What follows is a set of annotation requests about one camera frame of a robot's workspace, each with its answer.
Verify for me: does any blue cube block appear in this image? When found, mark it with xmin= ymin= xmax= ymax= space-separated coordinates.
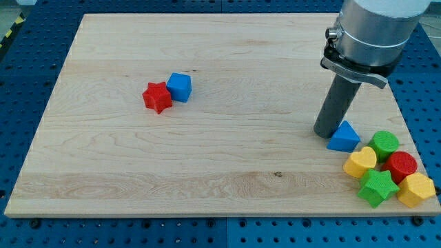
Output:
xmin=166 ymin=72 xmax=192 ymax=103

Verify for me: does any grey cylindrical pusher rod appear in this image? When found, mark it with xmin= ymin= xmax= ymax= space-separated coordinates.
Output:
xmin=314 ymin=75 xmax=361 ymax=138

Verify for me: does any red star block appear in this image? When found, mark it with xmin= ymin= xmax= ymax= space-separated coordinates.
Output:
xmin=142 ymin=82 xmax=172 ymax=114

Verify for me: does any yellow heart block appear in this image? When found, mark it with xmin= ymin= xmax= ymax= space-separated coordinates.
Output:
xmin=343 ymin=146 xmax=377 ymax=178

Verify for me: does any green star block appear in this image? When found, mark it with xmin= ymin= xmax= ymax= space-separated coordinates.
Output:
xmin=357 ymin=169 xmax=400 ymax=208

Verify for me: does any red cylinder block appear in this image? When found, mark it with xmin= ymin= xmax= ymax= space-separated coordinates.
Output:
xmin=381 ymin=151 xmax=418 ymax=185

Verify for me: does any blue triangular prism block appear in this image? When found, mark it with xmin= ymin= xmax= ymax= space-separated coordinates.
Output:
xmin=327 ymin=121 xmax=360 ymax=153

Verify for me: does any green cylinder block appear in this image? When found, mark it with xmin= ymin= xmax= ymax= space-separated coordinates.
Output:
xmin=368 ymin=130 xmax=400 ymax=163

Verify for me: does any yellow hexagon block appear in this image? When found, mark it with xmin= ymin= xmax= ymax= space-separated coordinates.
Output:
xmin=397 ymin=172 xmax=435 ymax=208

